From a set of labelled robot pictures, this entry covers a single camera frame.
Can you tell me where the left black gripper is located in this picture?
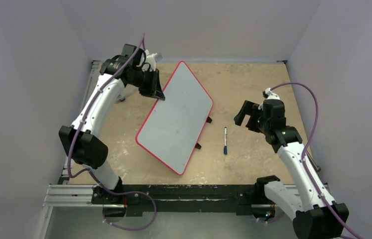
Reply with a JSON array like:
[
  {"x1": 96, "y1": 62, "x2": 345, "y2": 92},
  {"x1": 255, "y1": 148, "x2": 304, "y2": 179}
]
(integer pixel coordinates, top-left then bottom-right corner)
[{"x1": 128, "y1": 68, "x2": 165, "y2": 100}]

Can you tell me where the red framed whiteboard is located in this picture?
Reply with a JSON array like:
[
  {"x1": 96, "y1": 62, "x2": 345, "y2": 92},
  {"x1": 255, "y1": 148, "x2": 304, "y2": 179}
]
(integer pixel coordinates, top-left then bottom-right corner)
[{"x1": 135, "y1": 61, "x2": 214, "y2": 175}]

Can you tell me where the white blue marker pen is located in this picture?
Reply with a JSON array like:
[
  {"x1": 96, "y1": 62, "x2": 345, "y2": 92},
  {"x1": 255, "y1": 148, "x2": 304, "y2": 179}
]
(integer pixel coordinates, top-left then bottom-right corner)
[{"x1": 223, "y1": 127, "x2": 228, "y2": 155}]

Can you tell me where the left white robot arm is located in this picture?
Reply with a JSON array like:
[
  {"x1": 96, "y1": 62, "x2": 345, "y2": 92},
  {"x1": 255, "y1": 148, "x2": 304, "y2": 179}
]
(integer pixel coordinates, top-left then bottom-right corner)
[{"x1": 58, "y1": 44, "x2": 165, "y2": 204}]

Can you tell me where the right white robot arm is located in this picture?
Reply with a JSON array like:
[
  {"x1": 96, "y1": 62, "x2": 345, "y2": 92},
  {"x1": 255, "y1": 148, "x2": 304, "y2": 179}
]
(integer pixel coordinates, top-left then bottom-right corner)
[{"x1": 234, "y1": 99, "x2": 349, "y2": 239}]

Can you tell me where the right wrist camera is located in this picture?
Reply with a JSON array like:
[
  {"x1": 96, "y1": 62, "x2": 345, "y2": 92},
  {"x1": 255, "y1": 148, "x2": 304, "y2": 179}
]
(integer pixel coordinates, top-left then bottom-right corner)
[{"x1": 262, "y1": 88, "x2": 280, "y2": 102}]

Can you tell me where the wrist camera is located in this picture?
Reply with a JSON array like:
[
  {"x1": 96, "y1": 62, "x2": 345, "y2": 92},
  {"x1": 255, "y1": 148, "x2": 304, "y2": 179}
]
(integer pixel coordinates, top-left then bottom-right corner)
[
  {"x1": 262, "y1": 88, "x2": 280, "y2": 102},
  {"x1": 142, "y1": 50, "x2": 163, "y2": 72}
]

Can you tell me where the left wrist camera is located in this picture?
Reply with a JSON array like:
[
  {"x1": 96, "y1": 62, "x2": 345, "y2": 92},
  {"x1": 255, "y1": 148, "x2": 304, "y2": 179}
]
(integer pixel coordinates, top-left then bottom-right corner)
[{"x1": 142, "y1": 50, "x2": 163, "y2": 72}]

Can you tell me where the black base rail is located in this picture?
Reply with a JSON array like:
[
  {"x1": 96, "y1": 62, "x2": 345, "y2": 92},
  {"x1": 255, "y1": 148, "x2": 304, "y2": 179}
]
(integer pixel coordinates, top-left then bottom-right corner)
[{"x1": 91, "y1": 184, "x2": 275, "y2": 218}]

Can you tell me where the aluminium frame rail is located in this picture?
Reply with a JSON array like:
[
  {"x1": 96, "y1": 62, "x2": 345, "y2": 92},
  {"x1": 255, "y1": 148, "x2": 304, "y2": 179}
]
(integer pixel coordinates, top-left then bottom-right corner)
[{"x1": 37, "y1": 60, "x2": 101, "y2": 239}]

